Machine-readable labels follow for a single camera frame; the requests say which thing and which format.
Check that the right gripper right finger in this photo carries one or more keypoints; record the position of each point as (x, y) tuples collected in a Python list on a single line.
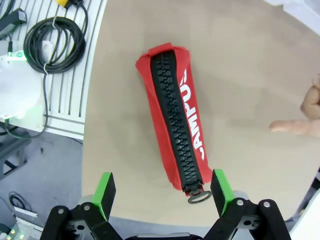
[(221, 192)]

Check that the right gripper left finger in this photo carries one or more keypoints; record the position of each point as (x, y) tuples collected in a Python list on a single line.
[(106, 192)]

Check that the red zip pencil case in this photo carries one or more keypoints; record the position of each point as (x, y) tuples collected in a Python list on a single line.
[(160, 112)]

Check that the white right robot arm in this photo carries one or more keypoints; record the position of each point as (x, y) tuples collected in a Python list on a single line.
[(17, 90)]

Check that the person's right hand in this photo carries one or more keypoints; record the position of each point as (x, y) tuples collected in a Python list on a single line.
[(312, 105)]

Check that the white electronics box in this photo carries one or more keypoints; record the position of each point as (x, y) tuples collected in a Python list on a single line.
[(22, 230)]

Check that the yellow emergency stop button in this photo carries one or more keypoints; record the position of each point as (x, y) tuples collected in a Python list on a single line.
[(63, 1)]

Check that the black power adapter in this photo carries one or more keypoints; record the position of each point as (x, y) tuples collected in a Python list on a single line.
[(15, 18)]

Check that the black metal frame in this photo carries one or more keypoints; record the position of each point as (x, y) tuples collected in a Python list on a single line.
[(15, 152)]

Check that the slotted aluminium base plate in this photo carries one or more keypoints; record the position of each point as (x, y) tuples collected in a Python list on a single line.
[(72, 95)]

